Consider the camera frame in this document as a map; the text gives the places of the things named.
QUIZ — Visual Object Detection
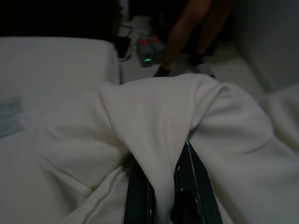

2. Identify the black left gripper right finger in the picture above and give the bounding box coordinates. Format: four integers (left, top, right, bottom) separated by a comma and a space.
171, 137, 231, 224

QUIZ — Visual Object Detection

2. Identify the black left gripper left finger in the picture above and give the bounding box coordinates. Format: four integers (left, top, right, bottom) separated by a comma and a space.
123, 162, 157, 224

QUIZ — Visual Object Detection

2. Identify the white bed pillow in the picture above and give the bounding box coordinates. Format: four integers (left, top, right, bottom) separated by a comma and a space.
23, 75, 299, 224

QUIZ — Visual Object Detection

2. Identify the grey charger with green light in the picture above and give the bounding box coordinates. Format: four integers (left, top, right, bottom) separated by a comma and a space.
136, 35, 165, 68

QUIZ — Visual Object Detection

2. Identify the pale blue folded cloth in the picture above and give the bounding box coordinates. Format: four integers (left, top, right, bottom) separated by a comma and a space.
0, 97, 24, 139

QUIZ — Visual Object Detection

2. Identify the white bedding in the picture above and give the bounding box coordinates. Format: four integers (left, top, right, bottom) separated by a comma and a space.
0, 36, 122, 140

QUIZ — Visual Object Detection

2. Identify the person in blue shirt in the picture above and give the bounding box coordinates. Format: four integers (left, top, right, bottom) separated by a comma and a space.
153, 0, 232, 78

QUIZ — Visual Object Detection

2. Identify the white floor cable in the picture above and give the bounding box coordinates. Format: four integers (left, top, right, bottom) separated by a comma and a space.
118, 23, 141, 62

